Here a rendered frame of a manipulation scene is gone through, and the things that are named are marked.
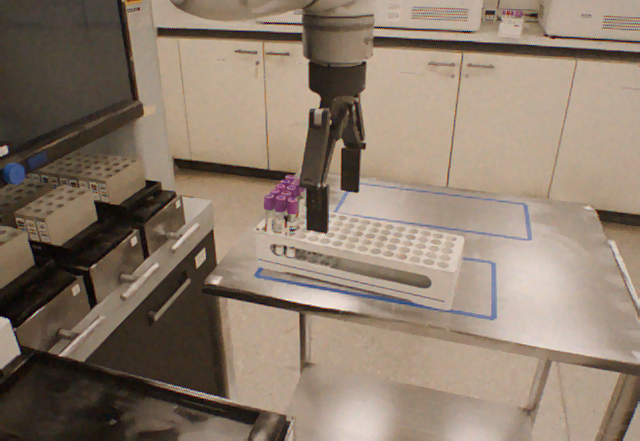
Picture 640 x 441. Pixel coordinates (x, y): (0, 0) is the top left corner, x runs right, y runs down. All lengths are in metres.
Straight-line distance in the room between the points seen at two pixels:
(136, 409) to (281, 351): 1.25
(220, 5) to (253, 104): 2.45
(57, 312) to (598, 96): 2.41
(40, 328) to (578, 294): 0.77
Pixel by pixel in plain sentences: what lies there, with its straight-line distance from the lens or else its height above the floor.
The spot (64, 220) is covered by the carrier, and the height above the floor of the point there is 0.86.
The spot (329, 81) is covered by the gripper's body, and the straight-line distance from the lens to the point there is 0.65.
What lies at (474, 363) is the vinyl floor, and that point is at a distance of 1.89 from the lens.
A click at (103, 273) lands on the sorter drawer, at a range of 0.91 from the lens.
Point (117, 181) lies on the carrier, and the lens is 1.03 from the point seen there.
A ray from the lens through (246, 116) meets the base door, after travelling 2.98.
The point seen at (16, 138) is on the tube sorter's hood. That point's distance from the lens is 0.85.
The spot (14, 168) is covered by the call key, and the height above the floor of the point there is 0.99.
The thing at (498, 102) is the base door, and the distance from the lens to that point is 2.68.
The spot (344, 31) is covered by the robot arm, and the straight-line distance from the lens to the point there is 0.63.
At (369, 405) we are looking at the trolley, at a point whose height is 0.28.
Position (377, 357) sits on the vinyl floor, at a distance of 1.84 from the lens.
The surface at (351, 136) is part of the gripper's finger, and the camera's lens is 0.75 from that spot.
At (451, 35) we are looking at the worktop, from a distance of 2.60.
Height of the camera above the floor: 1.26
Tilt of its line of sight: 26 degrees down
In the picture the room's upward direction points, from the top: straight up
